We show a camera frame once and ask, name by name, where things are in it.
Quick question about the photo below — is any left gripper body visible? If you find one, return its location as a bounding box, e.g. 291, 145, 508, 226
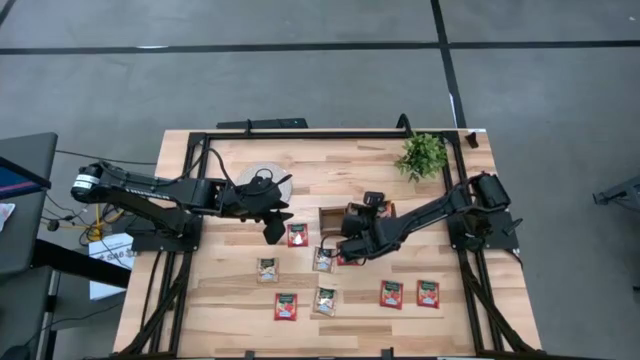
218, 177, 291, 222

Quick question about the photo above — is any white printed paper box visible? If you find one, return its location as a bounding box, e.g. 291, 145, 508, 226
88, 232, 137, 302

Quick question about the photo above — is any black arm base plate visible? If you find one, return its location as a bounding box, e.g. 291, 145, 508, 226
130, 214, 204, 253
447, 208, 521, 252

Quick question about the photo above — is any grey metal stand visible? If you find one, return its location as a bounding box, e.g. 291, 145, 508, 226
592, 174, 640, 219

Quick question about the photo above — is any green plant in white pot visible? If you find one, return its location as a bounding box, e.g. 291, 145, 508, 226
393, 132, 450, 184

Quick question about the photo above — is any white paper sheet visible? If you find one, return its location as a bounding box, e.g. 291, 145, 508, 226
0, 202, 16, 234

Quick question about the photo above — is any black bar-shaped device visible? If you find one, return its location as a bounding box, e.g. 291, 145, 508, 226
215, 117, 310, 131

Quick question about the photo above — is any black arched bracket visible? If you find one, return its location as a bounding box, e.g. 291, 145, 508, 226
395, 112, 415, 137

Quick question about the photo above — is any grey desk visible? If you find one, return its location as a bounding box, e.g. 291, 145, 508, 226
0, 131, 59, 281

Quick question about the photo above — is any beige tea packet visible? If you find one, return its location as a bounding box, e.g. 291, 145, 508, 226
256, 257, 281, 285
312, 286, 339, 318
312, 246, 336, 274

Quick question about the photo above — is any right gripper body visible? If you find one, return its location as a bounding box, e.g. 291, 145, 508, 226
335, 213, 402, 263

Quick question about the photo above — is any grey round plate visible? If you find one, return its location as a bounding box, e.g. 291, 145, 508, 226
234, 161, 295, 202

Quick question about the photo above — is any wooden tea organizer box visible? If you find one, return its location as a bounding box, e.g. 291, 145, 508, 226
318, 200, 400, 237

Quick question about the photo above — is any screen with blue picture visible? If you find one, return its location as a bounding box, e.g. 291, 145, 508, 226
0, 155, 53, 202

